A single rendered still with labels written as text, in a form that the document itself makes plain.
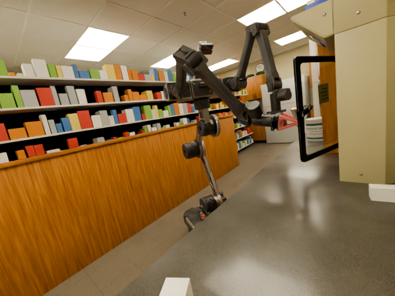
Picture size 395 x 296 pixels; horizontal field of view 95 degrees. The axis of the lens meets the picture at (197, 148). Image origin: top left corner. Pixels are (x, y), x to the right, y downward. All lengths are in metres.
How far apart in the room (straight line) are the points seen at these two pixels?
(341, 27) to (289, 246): 0.62
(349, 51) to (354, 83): 0.09
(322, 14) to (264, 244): 0.68
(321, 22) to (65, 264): 2.40
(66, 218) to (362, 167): 2.11
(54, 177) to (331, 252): 1.96
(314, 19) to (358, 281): 0.68
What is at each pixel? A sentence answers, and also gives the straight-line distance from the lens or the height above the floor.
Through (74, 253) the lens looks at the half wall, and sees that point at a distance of 2.27.
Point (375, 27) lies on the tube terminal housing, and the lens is 0.76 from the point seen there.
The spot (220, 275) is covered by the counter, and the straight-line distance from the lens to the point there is 0.43.
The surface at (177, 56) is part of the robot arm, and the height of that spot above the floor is 1.53.
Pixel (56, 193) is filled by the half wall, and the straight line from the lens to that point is 2.07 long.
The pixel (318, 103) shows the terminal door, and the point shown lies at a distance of 0.90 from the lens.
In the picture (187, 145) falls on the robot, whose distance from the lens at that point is 1.95.
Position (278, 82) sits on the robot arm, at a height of 1.35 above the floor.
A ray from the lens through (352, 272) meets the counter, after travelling 0.46.
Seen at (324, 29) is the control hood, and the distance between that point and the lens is 0.77.
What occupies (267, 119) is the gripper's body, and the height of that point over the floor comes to 1.17.
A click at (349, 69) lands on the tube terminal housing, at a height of 1.30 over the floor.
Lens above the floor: 1.24
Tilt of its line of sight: 10 degrees down
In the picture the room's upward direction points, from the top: 10 degrees counter-clockwise
